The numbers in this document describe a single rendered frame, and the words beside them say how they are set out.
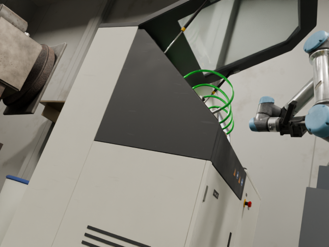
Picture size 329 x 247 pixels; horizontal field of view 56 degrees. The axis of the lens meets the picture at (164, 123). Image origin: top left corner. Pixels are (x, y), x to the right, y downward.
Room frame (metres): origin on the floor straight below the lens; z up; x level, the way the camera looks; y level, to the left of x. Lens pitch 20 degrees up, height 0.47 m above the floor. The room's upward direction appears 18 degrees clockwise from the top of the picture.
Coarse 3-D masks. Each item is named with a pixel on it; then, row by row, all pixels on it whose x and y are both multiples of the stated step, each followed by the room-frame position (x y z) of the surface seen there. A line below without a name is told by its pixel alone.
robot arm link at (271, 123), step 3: (273, 117) 1.39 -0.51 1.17; (276, 117) 1.38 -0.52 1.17; (270, 120) 1.39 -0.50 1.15; (273, 120) 1.37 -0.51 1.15; (276, 120) 1.37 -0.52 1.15; (270, 123) 1.38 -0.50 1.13; (273, 123) 1.37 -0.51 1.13; (270, 126) 1.39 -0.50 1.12; (273, 126) 1.38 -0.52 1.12; (276, 126) 1.37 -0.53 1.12; (270, 129) 1.40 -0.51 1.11; (273, 129) 1.39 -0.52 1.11; (276, 129) 1.38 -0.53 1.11
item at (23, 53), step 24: (0, 24) 3.78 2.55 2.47; (24, 24) 4.43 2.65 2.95; (0, 48) 3.89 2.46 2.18; (24, 48) 4.08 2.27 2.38; (48, 48) 4.43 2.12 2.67; (0, 72) 4.00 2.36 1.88; (24, 72) 4.20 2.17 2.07; (48, 72) 4.36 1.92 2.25; (0, 96) 4.16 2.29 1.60; (24, 96) 4.44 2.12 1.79; (0, 144) 4.23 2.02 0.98
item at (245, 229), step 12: (216, 108) 2.02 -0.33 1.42; (228, 120) 2.41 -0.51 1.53; (252, 192) 2.00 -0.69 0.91; (240, 204) 1.76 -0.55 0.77; (252, 204) 2.08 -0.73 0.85; (240, 216) 1.81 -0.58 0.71; (252, 216) 2.15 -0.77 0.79; (240, 228) 1.86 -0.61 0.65; (252, 228) 2.24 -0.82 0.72; (240, 240) 1.93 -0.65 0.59; (252, 240) 2.31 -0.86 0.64
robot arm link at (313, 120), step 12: (312, 36) 1.14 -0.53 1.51; (324, 36) 1.09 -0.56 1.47; (312, 48) 1.12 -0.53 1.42; (324, 48) 1.10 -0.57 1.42; (312, 60) 1.16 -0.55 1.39; (324, 60) 1.10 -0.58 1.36; (324, 72) 1.09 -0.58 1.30; (324, 84) 1.08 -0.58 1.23; (324, 96) 1.07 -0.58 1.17; (312, 108) 1.08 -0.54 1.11; (324, 108) 1.03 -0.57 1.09; (312, 120) 1.08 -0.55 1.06; (324, 120) 1.03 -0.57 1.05; (312, 132) 1.09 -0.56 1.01; (324, 132) 1.06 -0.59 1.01
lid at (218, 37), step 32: (192, 0) 1.28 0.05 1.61; (224, 0) 1.31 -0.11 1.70; (256, 0) 1.32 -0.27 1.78; (288, 0) 1.34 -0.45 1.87; (160, 32) 1.46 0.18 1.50; (192, 32) 1.50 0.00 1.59; (224, 32) 1.52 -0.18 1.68; (256, 32) 1.55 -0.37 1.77; (288, 32) 1.57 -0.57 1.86; (192, 64) 1.74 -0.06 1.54; (224, 64) 1.80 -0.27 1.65; (256, 64) 1.81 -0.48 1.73
